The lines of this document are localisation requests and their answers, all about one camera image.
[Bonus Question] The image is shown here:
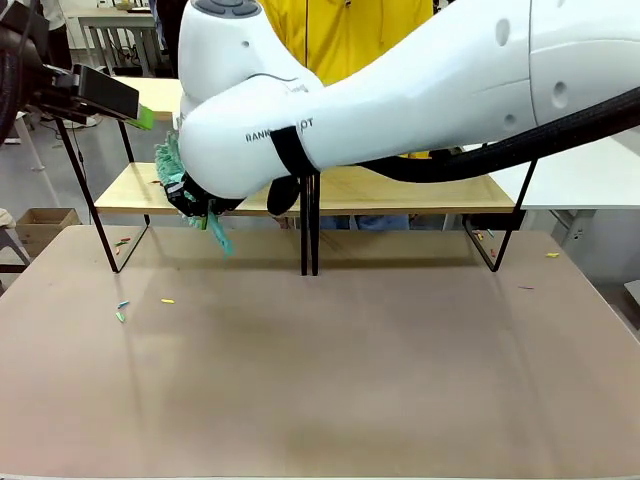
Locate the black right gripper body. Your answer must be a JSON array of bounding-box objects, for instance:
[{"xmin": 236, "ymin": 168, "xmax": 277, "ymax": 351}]
[{"xmin": 166, "ymin": 171, "xmax": 247, "ymax": 217}]

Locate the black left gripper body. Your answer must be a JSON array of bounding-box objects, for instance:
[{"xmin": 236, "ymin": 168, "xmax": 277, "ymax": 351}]
[{"xmin": 30, "ymin": 63, "xmax": 87, "ymax": 126}]

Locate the teal microfiber duster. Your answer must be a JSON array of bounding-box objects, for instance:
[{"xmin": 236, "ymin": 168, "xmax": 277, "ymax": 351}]
[{"xmin": 152, "ymin": 128, "xmax": 236, "ymax": 259}]

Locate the background desk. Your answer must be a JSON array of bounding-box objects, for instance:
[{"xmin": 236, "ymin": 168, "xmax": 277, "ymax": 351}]
[{"xmin": 76, "ymin": 8, "xmax": 169, "ymax": 79}]

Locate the bystander in grey top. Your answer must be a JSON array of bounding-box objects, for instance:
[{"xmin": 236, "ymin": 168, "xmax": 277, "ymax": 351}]
[{"xmin": 38, "ymin": 0, "xmax": 70, "ymax": 72}]

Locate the cardboard box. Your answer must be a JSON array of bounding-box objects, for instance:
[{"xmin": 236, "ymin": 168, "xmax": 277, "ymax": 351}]
[{"xmin": 14, "ymin": 207, "xmax": 82, "ymax": 259}]

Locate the person in yellow jacket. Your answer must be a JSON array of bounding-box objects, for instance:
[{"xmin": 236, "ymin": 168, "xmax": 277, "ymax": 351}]
[{"xmin": 258, "ymin": 0, "xmax": 434, "ymax": 231}]

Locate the white side table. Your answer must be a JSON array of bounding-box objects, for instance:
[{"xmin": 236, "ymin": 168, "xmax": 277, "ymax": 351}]
[{"xmin": 462, "ymin": 133, "xmax": 640, "ymax": 251}]

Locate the wooden shelf unit black frame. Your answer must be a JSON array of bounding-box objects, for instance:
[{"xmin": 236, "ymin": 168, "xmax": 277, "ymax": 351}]
[
  {"xmin": 52, "ymin": 74, "xmax": 312, "ymax": 277},
  {"xmin": 307, "ymin": 158, "xmax": 540, "ymax": 277}
]

